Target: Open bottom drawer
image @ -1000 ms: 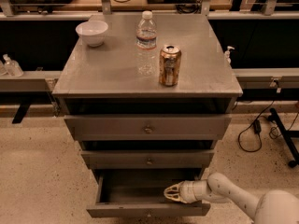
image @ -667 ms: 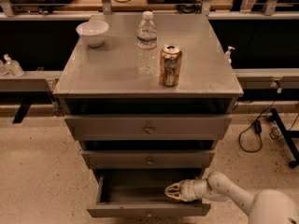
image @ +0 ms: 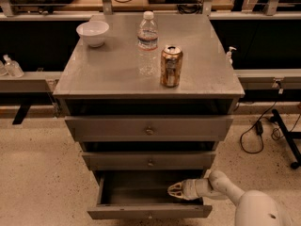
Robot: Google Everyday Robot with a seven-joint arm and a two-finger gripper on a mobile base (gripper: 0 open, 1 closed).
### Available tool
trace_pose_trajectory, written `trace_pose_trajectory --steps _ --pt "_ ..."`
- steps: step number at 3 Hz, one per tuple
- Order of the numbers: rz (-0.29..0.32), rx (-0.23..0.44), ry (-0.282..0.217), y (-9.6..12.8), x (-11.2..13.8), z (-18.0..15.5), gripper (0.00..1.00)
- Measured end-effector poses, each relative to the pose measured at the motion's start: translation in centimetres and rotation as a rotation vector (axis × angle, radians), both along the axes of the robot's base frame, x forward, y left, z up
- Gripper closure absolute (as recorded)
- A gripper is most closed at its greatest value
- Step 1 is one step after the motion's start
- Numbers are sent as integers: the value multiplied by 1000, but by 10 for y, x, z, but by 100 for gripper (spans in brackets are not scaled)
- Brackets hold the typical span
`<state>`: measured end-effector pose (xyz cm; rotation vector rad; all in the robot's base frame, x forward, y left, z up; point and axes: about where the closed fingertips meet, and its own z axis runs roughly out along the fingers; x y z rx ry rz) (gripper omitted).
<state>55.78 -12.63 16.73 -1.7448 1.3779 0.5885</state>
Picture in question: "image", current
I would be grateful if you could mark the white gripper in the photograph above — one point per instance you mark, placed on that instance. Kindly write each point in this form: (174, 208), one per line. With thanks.
(190, 189)

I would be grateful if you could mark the grey bottom drawer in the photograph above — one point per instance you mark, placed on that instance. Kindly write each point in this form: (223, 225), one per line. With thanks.
(135, 194)

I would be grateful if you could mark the grey drawer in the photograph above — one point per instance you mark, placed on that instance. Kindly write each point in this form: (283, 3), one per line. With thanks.
(148, 128)
(135, 194)
(149, 160)

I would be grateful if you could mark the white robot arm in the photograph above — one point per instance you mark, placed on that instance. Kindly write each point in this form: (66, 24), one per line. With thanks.
(253, 207)

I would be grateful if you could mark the grey middle drawer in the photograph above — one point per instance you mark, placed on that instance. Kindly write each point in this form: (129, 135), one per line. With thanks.
(149, 160)

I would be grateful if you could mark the grey drawer cabinet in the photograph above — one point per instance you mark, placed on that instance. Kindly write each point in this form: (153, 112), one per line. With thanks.
(106, 81)

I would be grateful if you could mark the grey top drawer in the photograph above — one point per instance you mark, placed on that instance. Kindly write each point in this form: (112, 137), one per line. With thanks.
(148, 128)

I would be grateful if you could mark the black stand leg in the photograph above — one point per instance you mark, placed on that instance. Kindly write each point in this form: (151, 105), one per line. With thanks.
(290, 138)

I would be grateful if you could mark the orange soda can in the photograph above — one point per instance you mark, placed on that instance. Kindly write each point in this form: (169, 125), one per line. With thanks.
(171, 66)

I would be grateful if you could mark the white pump dispenser bottle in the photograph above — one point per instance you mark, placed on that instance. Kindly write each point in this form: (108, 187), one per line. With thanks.
(229, 53)

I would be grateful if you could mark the clear plastic water bottle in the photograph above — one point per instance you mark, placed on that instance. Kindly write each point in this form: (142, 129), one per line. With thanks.
(147, 44)

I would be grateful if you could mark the white bowl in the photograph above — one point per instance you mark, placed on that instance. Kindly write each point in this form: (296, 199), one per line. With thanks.
(93, 33)

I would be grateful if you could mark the clear sanitizer bottle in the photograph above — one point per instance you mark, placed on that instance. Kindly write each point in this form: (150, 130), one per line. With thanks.
(13, 68)

